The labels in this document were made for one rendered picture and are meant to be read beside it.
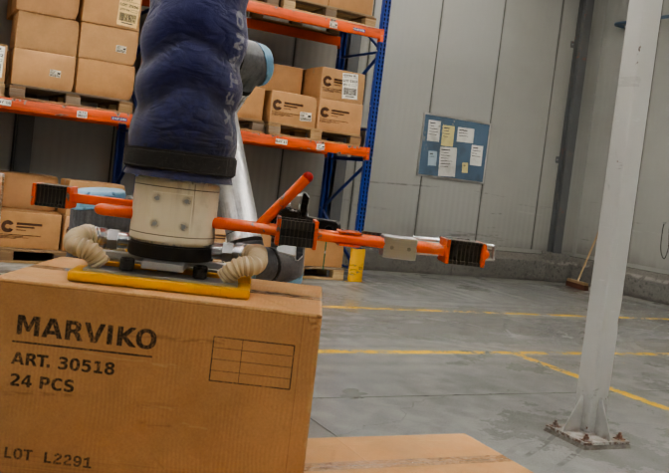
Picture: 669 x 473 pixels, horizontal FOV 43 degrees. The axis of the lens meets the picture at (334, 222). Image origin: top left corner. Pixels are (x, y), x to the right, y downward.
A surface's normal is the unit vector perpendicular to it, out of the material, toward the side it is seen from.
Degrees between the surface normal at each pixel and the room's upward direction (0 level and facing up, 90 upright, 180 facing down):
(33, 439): 90
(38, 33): 90
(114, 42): 90
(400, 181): 90
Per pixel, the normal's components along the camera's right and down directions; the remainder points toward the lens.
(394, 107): 0.47, 0.10
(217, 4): 0.64, -0.12
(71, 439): 0.01, 0.05
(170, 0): -0.41, -0.25
